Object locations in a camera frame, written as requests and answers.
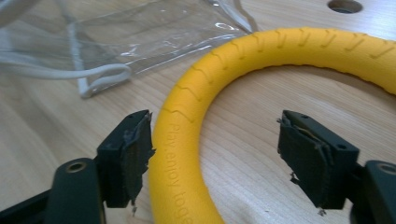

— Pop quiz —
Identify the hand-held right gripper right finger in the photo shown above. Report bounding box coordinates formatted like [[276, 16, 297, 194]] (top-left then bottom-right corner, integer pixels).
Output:
[[276, 109, 361, 217]]

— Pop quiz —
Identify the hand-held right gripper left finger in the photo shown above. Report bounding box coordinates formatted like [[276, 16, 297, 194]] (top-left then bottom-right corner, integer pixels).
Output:
[[95, 109, 156, 217]]

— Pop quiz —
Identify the yellow foam ring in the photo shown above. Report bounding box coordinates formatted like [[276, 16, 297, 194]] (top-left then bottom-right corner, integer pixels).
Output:
[[148, 26, 396, 224]]

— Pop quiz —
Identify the clear plastic bag white trim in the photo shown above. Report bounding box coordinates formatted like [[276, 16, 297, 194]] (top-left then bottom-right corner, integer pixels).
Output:
[[0, 0, 260, 100]]

